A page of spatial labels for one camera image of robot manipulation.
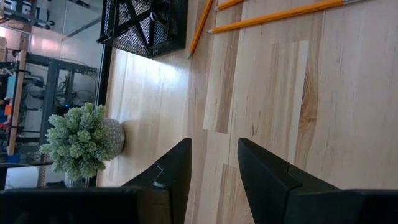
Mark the black mesh desk organizer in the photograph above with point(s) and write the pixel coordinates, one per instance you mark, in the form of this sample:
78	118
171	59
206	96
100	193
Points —
140	31

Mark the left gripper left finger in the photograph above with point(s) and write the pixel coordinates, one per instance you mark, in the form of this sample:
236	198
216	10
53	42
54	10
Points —
174	174

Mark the grey metal desk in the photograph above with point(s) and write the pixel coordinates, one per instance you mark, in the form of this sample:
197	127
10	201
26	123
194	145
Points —
49	93

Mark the yellow wooden pencil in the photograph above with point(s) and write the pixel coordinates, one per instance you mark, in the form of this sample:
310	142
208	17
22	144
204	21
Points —
200	29
228	4
280	15

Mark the wooden shelf post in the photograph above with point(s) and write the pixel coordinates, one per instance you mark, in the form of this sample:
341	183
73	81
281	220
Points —
18	93

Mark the black aluminium table frame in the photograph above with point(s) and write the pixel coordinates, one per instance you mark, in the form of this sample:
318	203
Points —
104	93

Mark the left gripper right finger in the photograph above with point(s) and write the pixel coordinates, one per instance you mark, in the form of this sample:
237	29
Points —
264	174

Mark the green artificial potted plant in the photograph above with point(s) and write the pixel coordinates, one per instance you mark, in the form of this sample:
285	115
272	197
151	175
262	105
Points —
77	143

